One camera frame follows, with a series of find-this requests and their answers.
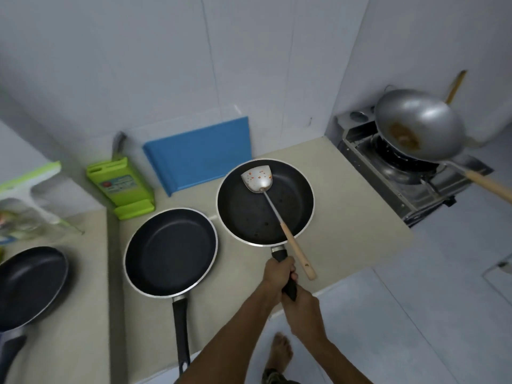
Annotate green knife block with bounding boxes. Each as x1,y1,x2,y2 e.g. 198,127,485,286
86,155,156,220

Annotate person's left forearm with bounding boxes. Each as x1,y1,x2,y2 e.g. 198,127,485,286
174,283,281,384

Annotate metal spatula wooden handle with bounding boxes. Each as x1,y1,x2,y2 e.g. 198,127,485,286
240,164,318,281

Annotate large black frying pan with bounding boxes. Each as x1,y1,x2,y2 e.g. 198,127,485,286
215,158,316,302

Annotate metal wok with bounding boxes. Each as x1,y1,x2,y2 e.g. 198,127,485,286
374,89,512,204

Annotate clear glass cup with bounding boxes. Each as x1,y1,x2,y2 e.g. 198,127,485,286
7,207,47,241

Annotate knife with metal handle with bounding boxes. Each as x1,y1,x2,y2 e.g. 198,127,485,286
111,131,128,161

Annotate steel gas stove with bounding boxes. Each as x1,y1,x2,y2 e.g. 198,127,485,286
335,109,495,228

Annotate blue cutting board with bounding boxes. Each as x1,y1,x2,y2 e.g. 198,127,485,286
142,116,253,197

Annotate person's right hand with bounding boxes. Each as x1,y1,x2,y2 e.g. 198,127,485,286
279,285,329,348

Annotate person's foot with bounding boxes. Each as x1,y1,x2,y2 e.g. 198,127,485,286
266,331,294,374

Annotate small black frying pan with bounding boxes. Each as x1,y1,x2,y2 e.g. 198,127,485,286
0,246,69,384

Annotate person's left hand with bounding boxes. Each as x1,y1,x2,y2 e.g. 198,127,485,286
262,256,299,305

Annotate person's camouflage trousers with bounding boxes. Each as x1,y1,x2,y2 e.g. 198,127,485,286
262,367,301,384

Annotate medium black frying pan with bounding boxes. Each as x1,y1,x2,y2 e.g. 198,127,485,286
123,207,219,377

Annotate wooden utensil handle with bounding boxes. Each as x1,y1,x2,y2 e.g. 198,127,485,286
444,69,468,105

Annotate green white squeegee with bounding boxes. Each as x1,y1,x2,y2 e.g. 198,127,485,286
0,161,85,236

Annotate person's right forearm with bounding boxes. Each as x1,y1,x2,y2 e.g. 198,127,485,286
308,338,373,384

